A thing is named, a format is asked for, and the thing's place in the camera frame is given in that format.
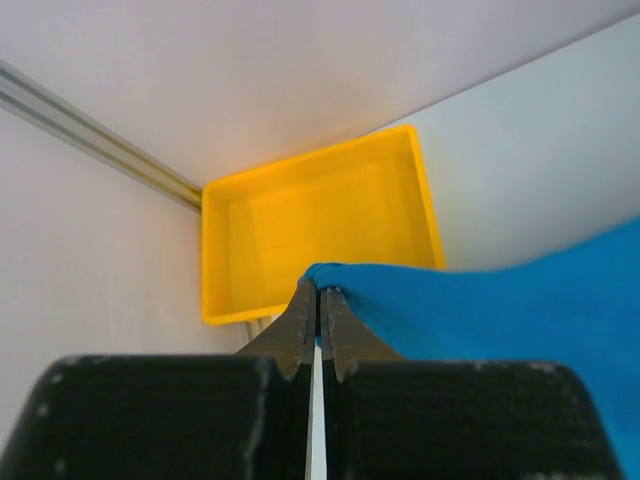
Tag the yellow plastic tray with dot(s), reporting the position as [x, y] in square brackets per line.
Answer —
[367, 200]

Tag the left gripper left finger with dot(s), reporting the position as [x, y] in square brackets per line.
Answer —
[239, 416]

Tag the left aluminium corner post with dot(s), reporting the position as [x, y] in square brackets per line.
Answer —
[33, 103]

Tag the blue t shirt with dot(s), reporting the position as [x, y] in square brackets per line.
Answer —
[578, 307]

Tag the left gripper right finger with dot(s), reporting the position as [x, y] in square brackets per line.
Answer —
[387, 417]

